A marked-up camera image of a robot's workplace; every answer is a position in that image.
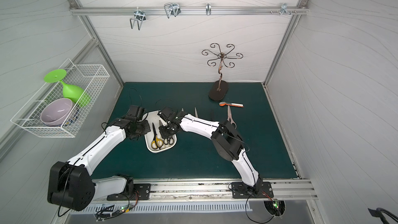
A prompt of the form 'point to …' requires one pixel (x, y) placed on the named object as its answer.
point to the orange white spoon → (222, 103)
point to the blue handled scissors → (196, 112)
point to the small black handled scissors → (170, 139)
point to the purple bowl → (54, 113)
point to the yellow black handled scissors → (157, 143)
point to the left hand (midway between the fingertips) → (147, 129)
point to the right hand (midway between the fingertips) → (162, 133)
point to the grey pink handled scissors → (229, 117)
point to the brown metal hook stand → (219, 89)
